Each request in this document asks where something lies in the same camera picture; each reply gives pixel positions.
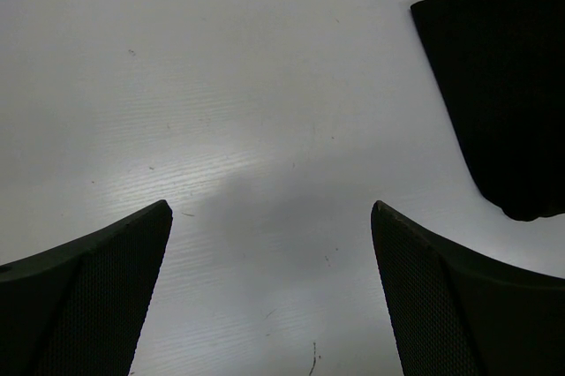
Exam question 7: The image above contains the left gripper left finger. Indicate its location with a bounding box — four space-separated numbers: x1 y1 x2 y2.
1 200 173 375

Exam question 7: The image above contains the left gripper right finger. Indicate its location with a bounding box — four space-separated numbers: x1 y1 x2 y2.
371 201 564 375

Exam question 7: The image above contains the black skirt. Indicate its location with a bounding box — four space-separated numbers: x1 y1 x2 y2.
411 0 564 222

